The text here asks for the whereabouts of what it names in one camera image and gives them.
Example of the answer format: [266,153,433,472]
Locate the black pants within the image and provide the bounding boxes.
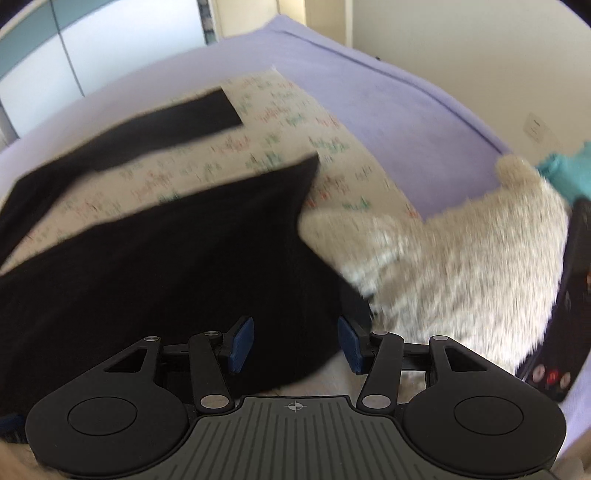
[0,88,375,416]

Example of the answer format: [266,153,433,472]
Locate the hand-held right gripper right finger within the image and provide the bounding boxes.
[337,316,513,411]

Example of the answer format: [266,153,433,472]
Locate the white furry pillow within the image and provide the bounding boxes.
[300,154,571,374]

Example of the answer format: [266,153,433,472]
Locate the cream door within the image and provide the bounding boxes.
[219,0,279,38]

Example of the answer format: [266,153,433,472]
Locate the teal cloth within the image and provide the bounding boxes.
[538,141,591,204]

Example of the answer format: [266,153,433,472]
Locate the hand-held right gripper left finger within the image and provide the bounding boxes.
[88,316,254,412]

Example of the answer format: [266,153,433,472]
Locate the floral printed sheet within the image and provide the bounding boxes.
[0,67,428,398]

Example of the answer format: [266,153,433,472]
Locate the white wall socket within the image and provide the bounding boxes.
[522,113,555,141]

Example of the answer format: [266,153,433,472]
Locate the purple bed sheet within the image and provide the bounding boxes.
[0,14,591,462]

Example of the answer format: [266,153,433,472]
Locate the white and teal wardrobe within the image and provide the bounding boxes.
[0,0,204,148]

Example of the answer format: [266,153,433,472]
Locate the black flat device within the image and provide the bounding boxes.
[515,198,591,402]

